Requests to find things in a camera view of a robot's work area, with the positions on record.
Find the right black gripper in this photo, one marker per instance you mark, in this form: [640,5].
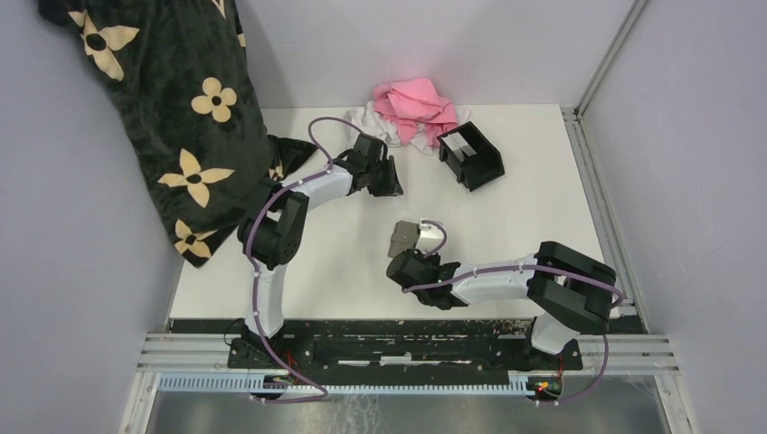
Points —
[417,254]

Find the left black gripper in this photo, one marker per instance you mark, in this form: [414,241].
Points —
[392,186]

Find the grey leather card holder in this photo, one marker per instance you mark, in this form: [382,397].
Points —
[426,236]

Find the black plastic card box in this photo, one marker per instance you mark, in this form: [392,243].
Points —
[476,171]

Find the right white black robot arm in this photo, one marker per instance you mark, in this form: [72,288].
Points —
[576,293]

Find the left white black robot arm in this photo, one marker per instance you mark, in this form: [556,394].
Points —
[272,230]

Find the white cards in box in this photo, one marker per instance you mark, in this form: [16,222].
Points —
[460,146]

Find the white cloth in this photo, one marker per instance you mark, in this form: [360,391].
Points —
[374,124]

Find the pink cloth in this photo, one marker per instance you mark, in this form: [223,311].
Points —
[413,103]

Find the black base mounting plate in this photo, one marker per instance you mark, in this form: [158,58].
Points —
[399,352]

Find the black floral blanket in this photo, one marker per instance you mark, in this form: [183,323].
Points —
[177,73]

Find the corner aluminium post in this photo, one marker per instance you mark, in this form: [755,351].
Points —
[589,169]

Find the aluminium rail frame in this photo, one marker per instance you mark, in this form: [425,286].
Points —
[628,383]

